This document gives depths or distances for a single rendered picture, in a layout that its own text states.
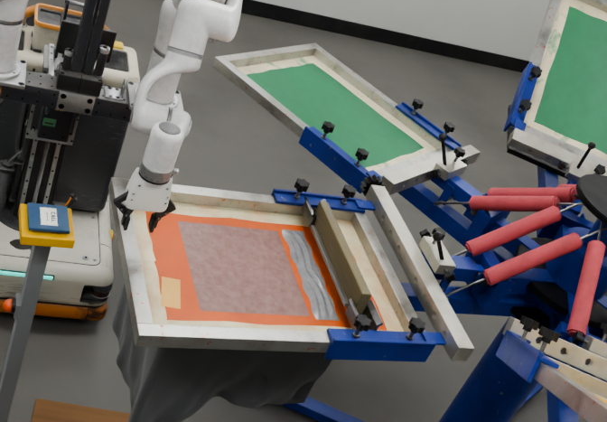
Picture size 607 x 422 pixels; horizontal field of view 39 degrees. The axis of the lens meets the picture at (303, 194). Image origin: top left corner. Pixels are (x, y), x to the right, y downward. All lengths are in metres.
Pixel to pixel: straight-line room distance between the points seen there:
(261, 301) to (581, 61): 1.91
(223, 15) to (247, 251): 0.69
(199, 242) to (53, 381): 1.03
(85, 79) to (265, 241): 0.67
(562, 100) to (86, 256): 1.91
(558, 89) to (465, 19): 3.47
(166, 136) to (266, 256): 0.57
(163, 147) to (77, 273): 1.28
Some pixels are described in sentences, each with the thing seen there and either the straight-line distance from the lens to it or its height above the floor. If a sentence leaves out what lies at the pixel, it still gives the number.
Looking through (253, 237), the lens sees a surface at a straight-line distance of 2.41.
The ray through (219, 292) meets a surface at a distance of 2.19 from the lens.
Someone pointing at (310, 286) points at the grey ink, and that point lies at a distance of 2.32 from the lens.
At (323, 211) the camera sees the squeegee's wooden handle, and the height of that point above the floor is 1.06.
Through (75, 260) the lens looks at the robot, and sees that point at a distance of 3.18.
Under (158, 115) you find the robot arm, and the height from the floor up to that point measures 1.35.
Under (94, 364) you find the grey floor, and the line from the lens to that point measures 3.23.
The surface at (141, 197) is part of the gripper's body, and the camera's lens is 2.04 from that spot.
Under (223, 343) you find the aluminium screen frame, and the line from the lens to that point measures 2.04.
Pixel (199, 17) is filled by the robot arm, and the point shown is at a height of 1.57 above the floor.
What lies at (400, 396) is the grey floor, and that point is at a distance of 3.63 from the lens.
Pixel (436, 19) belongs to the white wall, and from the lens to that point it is 6.80.
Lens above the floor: 2.37
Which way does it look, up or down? 32 degrees down
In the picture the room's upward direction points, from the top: 24 degrees clockwise
